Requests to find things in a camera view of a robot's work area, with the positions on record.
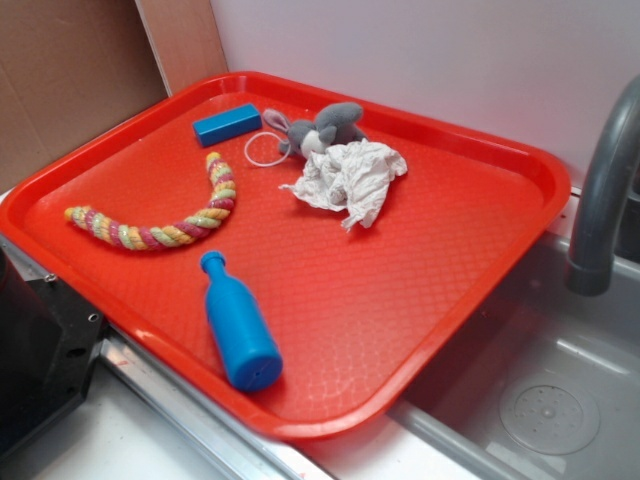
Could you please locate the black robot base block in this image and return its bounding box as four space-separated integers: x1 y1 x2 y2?
1 253 106 460

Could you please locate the blue plastic bottle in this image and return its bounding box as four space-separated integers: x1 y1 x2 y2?
200 251 283 392

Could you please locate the red plastic tray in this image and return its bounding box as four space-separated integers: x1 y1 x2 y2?
1 72 570 440

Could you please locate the crumpled white paper towel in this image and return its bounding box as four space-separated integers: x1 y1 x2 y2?
279 140 408 231

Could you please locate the grey plush bunny toy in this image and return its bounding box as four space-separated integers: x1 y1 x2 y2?
262 102 366 158

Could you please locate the blue rectangular block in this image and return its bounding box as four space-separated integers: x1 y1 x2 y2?
192 104 262 147

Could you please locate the grey plastic toy sink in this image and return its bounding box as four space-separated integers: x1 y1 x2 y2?
305 235 639 479

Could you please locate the grey toy faucet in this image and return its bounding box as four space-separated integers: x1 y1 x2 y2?
565 78 639 296

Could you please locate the brown cardboard panel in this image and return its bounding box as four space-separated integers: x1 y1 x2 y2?
1 1 227 191

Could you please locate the white rubber band ring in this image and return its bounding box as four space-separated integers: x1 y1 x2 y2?
243 131 291 169

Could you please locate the multicolour braided rope toy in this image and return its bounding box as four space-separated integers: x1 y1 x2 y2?
64 152 237 252

